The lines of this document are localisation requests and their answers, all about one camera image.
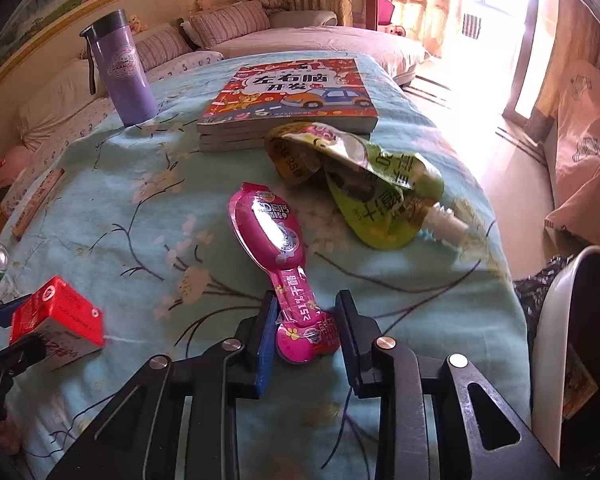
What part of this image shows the red white drink carton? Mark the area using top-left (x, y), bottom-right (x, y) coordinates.
top-left (9, 275), bottom-right (105, 370)

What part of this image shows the pink spoon-shaped pouch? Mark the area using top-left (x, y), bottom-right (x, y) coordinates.
top-left (228, 182), bottom-right (340, 364)

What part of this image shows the yellow snack wrapper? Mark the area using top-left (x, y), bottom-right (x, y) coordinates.
top-left (562, 344), bottom-right (598, 420)

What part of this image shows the black round trash bin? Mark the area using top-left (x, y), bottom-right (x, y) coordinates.
top-left (531, 246), bottom-right (600, 479)

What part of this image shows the green spout pouch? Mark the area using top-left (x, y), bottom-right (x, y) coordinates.
top-left (264, 122), bottom-right (469, 250)

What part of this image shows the light blue floral tablecloth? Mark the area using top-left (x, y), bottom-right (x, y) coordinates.
top-left (0, 52), bottom-right (531, 479)

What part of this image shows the pink sofa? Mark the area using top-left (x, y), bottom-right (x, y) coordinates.
top-left (0, 21), bottom-right (427, 212)

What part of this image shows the white pillow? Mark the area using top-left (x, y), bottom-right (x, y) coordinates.
top-left (15, 58), bottom-right (107, 152)

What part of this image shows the red children book stack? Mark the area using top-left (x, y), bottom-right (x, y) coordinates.
top-left (197, 58), bottom-right (378, 153)

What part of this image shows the pink heart-print cover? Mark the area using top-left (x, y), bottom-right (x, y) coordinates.
top-left (545, 61), bottom-right (600, 245)

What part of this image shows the purple thermos bottle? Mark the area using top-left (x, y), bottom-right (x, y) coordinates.
top-left (80, 9), bottom-right (158, 127)

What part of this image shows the magenta chair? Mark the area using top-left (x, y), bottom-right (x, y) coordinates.
top-left (377, 0), bottom-right (394, 26)

